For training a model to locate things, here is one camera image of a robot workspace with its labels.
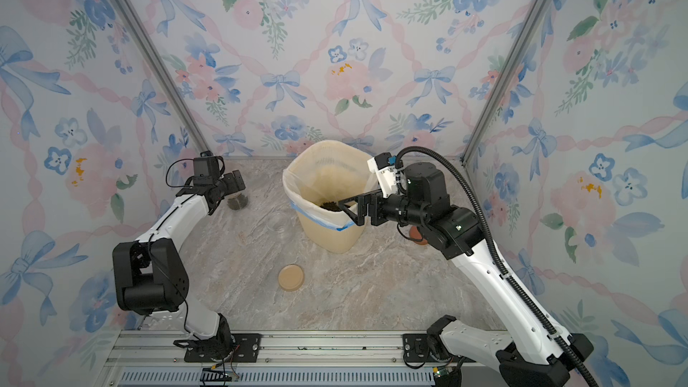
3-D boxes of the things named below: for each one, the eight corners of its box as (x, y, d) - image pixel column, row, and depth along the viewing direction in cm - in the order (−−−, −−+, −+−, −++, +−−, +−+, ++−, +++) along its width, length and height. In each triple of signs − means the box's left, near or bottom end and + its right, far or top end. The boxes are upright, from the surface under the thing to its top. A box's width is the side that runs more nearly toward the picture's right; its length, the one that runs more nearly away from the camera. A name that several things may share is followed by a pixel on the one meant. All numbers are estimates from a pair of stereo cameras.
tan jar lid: (277, 291, 86) (276, 289, 84) (281, 266, 91) (280, 263, 90) (302, 291, 86) (302, 289, 84) (305, 266, 91) (304, 263, 90)
